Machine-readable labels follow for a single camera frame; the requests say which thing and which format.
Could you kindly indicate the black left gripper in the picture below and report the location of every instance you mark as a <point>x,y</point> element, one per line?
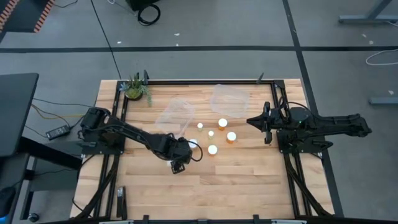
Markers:
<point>182,151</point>

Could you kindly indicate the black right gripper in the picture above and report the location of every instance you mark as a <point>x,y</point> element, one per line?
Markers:
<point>275,119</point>

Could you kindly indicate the large orange pill bottle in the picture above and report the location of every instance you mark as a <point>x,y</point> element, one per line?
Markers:
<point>212,149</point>
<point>193,143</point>
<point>222,123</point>
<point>231,136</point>

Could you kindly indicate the small pale yellow pill bottle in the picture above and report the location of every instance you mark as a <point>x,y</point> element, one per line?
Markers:
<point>200,125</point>
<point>211,134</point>

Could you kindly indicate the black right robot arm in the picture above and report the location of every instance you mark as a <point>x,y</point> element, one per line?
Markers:
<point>335,123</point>

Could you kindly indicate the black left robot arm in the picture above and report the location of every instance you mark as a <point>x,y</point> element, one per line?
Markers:
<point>133,132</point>

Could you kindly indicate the clear plastic bin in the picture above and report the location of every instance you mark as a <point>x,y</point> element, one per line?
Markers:
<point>174,118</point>

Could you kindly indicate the clear plastic lid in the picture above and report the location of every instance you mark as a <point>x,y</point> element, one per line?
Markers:
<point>230,101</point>

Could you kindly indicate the small potted succulent plant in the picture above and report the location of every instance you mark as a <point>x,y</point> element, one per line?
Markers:
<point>134,91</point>

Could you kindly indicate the black rectangular bar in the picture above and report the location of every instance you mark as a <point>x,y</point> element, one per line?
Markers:
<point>120,202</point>

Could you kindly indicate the silver aluminium bar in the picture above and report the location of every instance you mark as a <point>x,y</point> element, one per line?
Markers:
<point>289,222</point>
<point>116,222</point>

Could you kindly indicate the black power adapter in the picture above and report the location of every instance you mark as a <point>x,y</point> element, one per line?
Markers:
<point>58,132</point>

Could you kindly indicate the grey desk foot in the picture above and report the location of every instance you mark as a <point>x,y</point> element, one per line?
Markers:
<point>384,100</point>

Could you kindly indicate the black desk crossbeam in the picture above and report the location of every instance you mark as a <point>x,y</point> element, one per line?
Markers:
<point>49,152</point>

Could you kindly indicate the grey desk leg base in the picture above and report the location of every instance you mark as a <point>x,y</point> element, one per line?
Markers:
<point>367,19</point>

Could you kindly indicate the black box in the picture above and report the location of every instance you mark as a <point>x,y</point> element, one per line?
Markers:
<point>140,3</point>

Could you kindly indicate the black caster wheel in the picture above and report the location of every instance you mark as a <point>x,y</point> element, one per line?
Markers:
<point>33,217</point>

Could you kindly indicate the grey desk leg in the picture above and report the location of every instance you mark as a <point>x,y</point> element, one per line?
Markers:
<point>23,199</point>

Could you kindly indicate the black desk top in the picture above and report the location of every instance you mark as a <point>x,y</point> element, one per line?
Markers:
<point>15,112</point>

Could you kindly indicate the black device with glowing light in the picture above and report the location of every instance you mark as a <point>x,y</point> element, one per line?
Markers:
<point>6,199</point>

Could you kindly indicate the black mat with orange edge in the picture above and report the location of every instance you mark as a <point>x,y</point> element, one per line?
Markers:
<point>21,15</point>

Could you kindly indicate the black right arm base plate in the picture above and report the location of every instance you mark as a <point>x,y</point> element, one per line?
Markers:
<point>289,147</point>

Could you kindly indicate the black frame post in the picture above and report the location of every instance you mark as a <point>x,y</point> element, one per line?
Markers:
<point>145,76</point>
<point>260,79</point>

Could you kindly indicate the black aluminium rig frame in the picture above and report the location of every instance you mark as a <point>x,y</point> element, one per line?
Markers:
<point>202,82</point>

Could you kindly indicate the black frame clamp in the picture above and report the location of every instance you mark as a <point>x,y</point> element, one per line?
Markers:
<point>256,219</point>
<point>145,219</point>

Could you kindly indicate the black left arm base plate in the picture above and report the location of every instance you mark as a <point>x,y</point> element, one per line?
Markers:
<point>102,150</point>

